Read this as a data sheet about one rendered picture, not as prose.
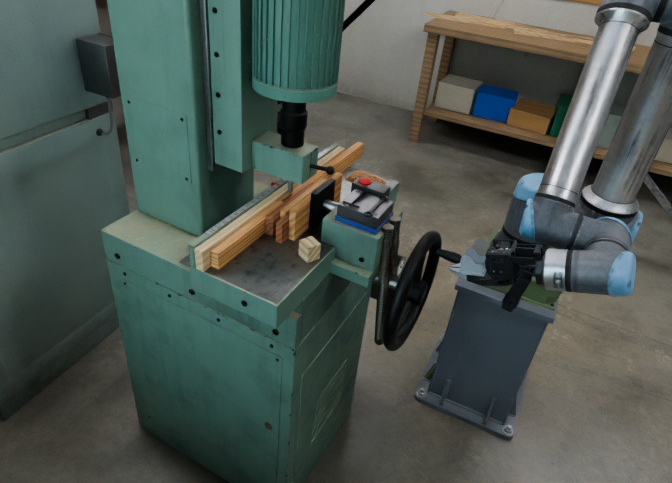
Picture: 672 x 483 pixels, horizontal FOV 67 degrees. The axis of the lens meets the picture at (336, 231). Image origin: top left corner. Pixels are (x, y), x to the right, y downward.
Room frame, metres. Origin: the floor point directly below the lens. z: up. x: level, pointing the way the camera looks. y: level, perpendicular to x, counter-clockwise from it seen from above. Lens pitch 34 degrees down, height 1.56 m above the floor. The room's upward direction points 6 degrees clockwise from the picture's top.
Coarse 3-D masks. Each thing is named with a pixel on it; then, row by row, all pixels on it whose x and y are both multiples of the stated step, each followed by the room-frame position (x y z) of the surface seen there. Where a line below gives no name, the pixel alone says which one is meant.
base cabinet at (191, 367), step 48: (144, 288) 0.96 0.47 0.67; (144, 336) 0.97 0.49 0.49; (192, 336) 0.90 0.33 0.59; (240, 336) 0.84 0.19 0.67; (336, 336) 0.97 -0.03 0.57; (144, 384) 0.99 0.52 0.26; (192, 384) 0.90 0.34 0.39; (240, 384) 0.84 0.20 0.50; (288, 384) 0.78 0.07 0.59; (336, 384) 1.01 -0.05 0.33; (192, 432) 0.91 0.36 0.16; (240, 432) 0.84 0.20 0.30; (288, 432) 0.78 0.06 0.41; (336, 432) 1.07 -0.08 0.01; (240, 480) 0.84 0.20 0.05; (288, 480) 0.79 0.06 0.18
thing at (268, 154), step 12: (252, 144) 1.05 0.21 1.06; (264, 144) 1.03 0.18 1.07; (276, 144) 1.04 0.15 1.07; (252, 156) 1.05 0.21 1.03; (264, 156) 1.03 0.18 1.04; (276, 156) 1.02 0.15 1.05; (288, 156) 1.01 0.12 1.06; (300, 156) 1.00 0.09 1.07; (312, 156) 1.03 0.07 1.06; (264, 168) 1.03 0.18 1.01; (276, 168) 1.02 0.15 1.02; (288, 168) 1.01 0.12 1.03; (300, 168) 0.99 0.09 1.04; (300, 180) 0.99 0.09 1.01
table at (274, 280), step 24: (264, 240) 0.91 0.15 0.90; (288, 240) 0.92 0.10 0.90; (240, 264) 0.82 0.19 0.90; (264, 264) 0.82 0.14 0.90; (288, 264) 0.83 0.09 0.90; (312, 264) 0.84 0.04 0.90; (336, 264) 0.89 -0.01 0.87; (216, 288) 0.76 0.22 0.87; (240, 288) 0.74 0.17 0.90; (264, 288) 0.75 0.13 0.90; (288, 288) 0.76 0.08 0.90; (312, 288) 0.83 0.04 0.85; (264, 312) 0.72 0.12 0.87; (288, 312) 0.74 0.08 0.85
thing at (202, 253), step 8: (336, 152) 1.29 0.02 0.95; (320, 160) 1.23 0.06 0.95; (328, 160) 1.24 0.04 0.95; (296, 184) 1.09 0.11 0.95; (280, 192) 1.04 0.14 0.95; (264, 200) 0.99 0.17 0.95; (272, 200) 1.00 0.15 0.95; (256, 208) 0.96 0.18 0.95; (264, 208) 0.97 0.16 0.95; (240, 216) 0.92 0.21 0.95; (248, 216) 0.92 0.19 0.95; (256, 216) 0.94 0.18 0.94; (232, 224) 0.88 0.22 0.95; (240, 224) 0.89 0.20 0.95; (224, 232) 0.85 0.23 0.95; (232, 232) 0.86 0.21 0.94; (208, 240) 0.82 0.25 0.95; (216, 240) 0.82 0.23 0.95; (200, 248) 0.79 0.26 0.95; (208, 248) 0.79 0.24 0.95; (200, 256) 0.78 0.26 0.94; (208, 256) 0.79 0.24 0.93; (200, 264) 0.78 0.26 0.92; (208, 264) 0.79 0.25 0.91
